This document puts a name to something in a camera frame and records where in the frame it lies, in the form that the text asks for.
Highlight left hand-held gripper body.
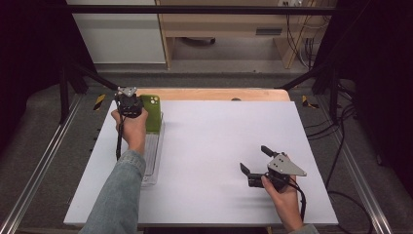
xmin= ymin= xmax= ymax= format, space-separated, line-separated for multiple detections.
xmin=114 ymin=86 xmax=144 ymax=119

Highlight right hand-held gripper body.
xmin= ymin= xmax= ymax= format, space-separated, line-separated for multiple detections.
xmin=247 ymin=153 xmax=308 ymax=193

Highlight green phone case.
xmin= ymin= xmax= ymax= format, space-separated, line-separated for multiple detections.
xmin=139 ymin=94 xmax=163 ymax=134

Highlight clear plastic tray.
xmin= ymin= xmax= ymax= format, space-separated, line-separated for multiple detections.
xmin=139 ymin=111 xmax=167 ymax=187

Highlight person's left hand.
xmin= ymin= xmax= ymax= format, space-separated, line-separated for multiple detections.
xmin=110 ymin=108 xmax=150 ymax=154

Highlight person's right hand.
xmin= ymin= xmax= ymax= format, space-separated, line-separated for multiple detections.
xmin=260 ymin=175 xmax=305 ymax=232

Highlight yellow black tape marker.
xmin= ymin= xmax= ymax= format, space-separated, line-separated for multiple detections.
xmin=301 ymin=95 xmax=320 ymax=110
xmin=93 ymin=94 xmax=107 ymax=111

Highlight white table mat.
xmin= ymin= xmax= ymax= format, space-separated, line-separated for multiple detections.
xmin=63 ymin=99 xmax=339 ymax=226

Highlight white cabinet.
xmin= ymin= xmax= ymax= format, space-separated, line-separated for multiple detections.
xmin=64 ymin=0 xmax=168 ymax=65

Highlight black curtain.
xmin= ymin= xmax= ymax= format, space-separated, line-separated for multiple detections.
xmin=314 ymin=0 xmax=413 ymax=198
xmin=0 ymin=0 xmax=95 ymax=159

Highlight wooden desk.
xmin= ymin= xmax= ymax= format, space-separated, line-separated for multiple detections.
xmin=155 ymin=0 xmax=339 ymax=70

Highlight white power strip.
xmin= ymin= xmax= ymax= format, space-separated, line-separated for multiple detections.
xmin=278 ymin=0 xmax=305 ymax=8

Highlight left hand-held gripper cable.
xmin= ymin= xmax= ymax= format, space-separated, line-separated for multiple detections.
xmin=115 ymin=111 xmax=127 ymax=162

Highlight hand-held gripper cable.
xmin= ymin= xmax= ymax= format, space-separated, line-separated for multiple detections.
xmin=287 ymin=176 xmax=308 ymax=224
xmin=115 ymin=111 xmax=127 ymax=162

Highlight right hand-held gripper cable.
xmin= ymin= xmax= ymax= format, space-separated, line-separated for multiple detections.
xmin=287 ymin=176 xmax=308 ymax=224

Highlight black diagonal frame strut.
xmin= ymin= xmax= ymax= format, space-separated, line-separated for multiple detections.
xmin=275 ymin=62 xmax=332 ymax=92
xmin=69 ymin=61 xmax=121 ymax=92

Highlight black upright frame post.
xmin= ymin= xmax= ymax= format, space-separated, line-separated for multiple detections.
xmin=58 ymin=60 xmax=70 ymax=125
xmin=328 ymin=63 xmax=341 ymax=125

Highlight black floor cables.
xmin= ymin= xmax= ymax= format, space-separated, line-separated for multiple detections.
xmin=305 ymin=81 xmax=375 ymax=234

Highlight aluminium floor rail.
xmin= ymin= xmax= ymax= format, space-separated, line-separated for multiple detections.
xmin=0 ymin=93 xmax=84 ymax=234
xmin=314 ymin=95 xmax=394 ymax=234

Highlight bundle of hanging cables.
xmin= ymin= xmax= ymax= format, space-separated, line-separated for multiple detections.
xmin=284 ymin=6 xmax=326 ymax=70

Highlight black horizontal frame bar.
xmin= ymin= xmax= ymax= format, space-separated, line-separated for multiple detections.
xmin=64 ymin=4 xmax=340 ymax=16

